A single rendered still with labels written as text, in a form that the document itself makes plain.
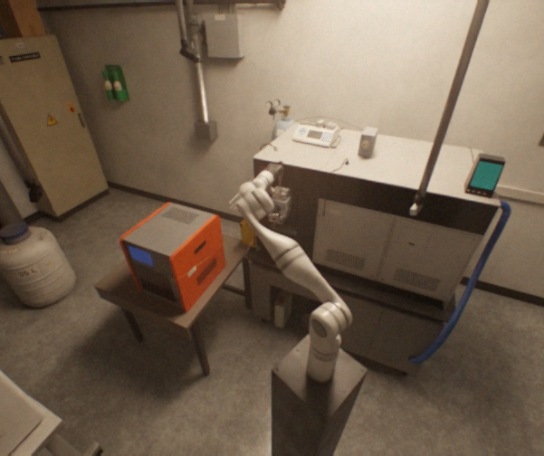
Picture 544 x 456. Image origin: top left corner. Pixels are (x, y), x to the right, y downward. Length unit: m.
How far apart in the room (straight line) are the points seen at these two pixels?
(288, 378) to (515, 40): 2.31
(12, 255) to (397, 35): 3.26
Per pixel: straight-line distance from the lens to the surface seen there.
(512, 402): 2.80
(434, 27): 2.50
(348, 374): 1.16
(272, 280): 2.06
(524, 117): 2.66
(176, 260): 1.55
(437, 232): 1.64
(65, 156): 4.30
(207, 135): 3.13
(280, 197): 1.64
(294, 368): 1.14
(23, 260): 2.98
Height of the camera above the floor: 2.11
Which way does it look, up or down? 37 degrees down
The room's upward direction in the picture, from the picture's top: straight up
